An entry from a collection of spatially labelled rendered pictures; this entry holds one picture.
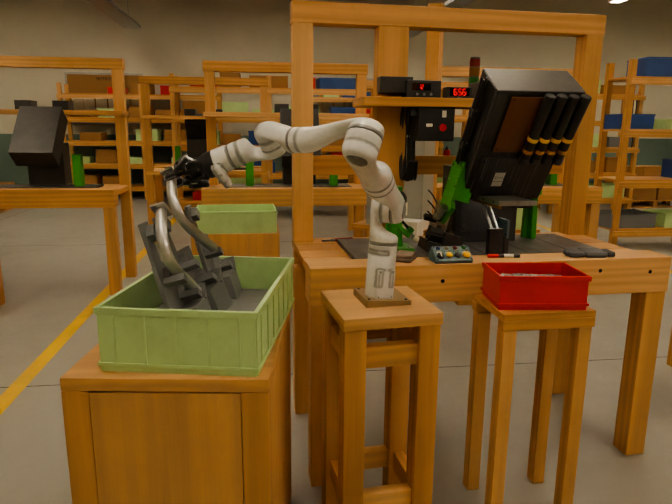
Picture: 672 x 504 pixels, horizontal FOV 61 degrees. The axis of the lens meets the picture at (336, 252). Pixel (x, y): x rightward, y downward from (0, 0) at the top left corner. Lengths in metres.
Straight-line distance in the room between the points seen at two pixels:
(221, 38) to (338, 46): 2.38
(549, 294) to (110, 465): 1.45
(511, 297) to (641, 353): 0.89
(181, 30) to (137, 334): 11.22
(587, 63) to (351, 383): 2.01
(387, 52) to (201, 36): 9.92
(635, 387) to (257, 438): 1.80
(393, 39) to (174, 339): 1.75
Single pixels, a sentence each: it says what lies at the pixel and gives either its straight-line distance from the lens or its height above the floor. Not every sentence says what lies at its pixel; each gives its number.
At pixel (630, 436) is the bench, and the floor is 0.09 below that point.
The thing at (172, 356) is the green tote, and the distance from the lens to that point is 1.51.
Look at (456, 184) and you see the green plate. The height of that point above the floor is 1.18.
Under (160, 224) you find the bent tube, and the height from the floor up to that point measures 1.15.
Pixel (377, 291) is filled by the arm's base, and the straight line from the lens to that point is 1.82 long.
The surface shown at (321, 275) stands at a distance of 2.09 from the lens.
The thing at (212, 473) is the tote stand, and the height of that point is 0.53.
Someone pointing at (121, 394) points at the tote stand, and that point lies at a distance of 1.56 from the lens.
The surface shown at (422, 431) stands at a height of 0.45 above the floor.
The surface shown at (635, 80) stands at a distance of 7.47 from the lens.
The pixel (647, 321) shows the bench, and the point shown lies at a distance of 2.74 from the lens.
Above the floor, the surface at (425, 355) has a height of 0.71.
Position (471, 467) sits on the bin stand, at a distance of 2.45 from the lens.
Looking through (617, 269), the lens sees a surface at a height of 0.85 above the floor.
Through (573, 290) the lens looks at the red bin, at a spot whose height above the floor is 0.87.
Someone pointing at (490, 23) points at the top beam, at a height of 1.88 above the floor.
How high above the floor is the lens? 1.40
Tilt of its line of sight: 12 degrees down
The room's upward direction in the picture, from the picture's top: 1 degrees clockwise
